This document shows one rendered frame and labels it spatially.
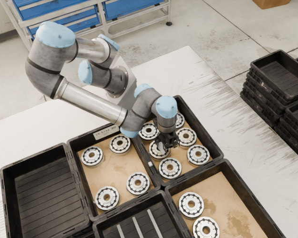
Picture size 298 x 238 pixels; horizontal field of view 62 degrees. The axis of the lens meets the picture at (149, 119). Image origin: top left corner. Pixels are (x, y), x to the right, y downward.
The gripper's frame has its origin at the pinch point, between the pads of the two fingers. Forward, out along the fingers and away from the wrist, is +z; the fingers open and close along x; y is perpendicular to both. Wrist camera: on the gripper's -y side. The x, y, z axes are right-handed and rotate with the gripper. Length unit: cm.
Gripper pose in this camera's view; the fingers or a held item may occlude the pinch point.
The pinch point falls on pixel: (165, 146)
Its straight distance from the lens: 118.4
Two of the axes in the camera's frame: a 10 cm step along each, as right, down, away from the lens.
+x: 9.1, -3.7, 1.9
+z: 0.7, 5.8, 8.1
